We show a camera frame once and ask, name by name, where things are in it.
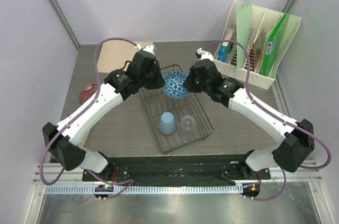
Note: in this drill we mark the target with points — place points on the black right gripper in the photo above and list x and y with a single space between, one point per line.
189 83

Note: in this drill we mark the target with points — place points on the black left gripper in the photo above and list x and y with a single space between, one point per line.
159 82

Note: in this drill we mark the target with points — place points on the blue patterned bowl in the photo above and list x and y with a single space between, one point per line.
174 87

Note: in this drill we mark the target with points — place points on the clear glass cup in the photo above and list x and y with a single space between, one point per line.
187 126

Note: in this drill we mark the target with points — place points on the red floral plate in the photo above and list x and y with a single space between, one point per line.
87 92

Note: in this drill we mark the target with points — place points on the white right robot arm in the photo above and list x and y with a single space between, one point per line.
293 144

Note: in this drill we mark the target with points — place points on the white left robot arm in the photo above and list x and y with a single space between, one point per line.
63 138

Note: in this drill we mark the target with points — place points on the blue book in organizer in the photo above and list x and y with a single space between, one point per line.
224 52

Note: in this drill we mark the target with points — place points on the light blue plastic cup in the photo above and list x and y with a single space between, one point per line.
167 123

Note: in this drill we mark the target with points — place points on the beige cutting board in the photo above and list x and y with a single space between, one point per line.
112 53

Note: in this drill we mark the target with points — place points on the brown picture book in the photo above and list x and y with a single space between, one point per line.
258 47

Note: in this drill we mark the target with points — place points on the light green folder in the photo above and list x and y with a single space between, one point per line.
243 21

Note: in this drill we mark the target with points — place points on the white file organizer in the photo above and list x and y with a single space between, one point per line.
261 17

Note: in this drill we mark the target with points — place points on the dark green folder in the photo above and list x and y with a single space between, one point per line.
273 41

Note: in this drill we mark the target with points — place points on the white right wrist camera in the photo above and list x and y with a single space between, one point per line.
202 54

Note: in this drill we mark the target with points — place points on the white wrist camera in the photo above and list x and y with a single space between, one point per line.
202 54
147 51

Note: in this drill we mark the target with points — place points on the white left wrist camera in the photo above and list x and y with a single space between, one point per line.
147 51

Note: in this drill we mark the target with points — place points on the black wire dish rack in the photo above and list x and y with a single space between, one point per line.
155 102

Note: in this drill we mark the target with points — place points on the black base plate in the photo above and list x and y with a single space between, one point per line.
189 170

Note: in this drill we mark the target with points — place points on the white slotted cable duct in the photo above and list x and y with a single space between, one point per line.
146 190

